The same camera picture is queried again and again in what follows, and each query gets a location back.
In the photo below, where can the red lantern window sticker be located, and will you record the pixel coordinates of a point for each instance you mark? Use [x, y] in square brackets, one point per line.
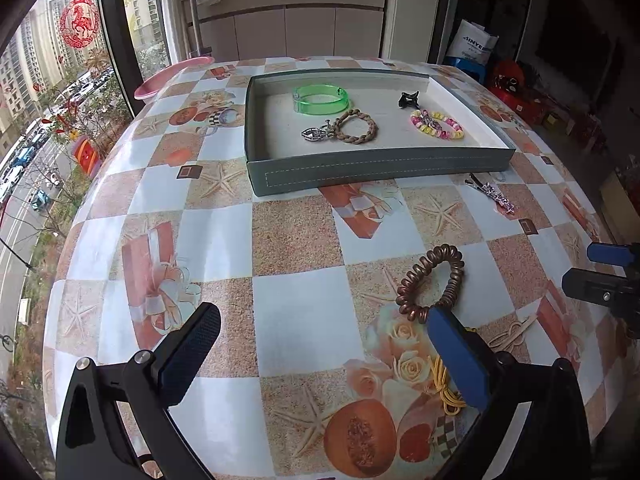
[88, 156]

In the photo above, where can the gold looped hair pin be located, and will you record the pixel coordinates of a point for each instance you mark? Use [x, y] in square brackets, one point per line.
[510, 334]

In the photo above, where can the white cabinet counter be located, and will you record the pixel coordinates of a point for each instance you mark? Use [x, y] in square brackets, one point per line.
[290, 25]

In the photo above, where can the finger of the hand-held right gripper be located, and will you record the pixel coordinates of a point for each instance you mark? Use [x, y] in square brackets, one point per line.
[590, 286]
[612, 253]

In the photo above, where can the white printed bag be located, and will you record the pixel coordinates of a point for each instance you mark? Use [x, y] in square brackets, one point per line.
[472, 42]

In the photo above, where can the pink plastic basin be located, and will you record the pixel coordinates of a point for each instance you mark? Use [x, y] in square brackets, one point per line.
[160, 80]

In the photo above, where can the patterned checkered tablecloth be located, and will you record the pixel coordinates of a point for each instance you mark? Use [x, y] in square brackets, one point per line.
[290, 270]

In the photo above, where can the blue plastic stool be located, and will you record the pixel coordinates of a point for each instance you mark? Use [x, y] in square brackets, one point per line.
[472, 67]

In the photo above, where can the silver rhinestone hair clip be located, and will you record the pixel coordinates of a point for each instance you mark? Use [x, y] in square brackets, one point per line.
[492, 196]

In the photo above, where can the grey shallow box tray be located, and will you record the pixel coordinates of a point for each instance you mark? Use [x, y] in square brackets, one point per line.
[380, 172]

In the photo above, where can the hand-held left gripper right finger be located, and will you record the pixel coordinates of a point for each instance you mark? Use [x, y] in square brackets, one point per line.
[457, 360]

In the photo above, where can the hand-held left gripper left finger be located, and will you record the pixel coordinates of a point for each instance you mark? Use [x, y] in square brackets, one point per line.
[192, 355]

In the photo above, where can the red horse window sticker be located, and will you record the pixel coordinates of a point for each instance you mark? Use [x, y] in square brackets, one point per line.
[79, 24]

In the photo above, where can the black claw hair clip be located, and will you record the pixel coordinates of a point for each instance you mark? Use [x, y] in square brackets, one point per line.
[408, 100]

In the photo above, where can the red plastic chair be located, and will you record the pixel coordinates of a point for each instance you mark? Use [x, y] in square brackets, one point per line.
[512, 82]

